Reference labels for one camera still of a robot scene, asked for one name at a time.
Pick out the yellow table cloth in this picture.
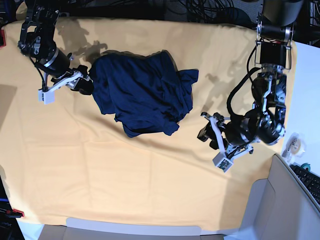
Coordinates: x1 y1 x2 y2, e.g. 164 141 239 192
0 18 283 231

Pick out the black keyboard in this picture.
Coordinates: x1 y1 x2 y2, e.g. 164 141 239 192
290 165 320 204

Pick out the teal tape roll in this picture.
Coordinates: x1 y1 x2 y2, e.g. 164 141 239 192
300 163 311 172

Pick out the red clamp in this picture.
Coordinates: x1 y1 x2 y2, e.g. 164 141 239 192
0 29 6 48
4 209 25 218

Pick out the beige cardboard box bottom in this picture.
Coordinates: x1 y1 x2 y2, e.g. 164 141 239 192
39 218 225 240

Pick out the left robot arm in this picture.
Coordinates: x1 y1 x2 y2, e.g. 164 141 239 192
197 0 304 159

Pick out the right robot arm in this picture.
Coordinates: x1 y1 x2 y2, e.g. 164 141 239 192
18 0 94 96

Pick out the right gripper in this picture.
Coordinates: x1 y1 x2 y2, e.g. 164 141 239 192
46 67 94 96

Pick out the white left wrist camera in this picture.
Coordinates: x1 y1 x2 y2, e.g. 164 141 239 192
212 152 234 173

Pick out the dark blue long-sleeve shirt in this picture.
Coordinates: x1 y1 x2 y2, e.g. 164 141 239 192
89 51 199 138

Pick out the red clamp top left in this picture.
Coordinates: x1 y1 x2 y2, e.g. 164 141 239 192
0 29 6 48

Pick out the beige cardboard box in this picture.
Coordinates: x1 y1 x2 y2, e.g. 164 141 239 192
39 218 225 240
238 154 320 240

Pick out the beige cardboard box right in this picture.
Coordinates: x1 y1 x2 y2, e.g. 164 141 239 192
238 154 320 240

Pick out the red clamp bottom left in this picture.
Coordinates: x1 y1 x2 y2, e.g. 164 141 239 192
4 209 25 218

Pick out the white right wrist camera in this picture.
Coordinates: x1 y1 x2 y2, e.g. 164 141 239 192
38 89 55 105

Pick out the clear tape dispenser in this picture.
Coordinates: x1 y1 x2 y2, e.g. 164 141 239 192
281 132 306 159

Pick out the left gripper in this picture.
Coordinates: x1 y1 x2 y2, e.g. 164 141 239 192
197 112 255 155

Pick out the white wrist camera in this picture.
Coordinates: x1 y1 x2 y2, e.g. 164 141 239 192
38 89 55 105
212 152 234 173

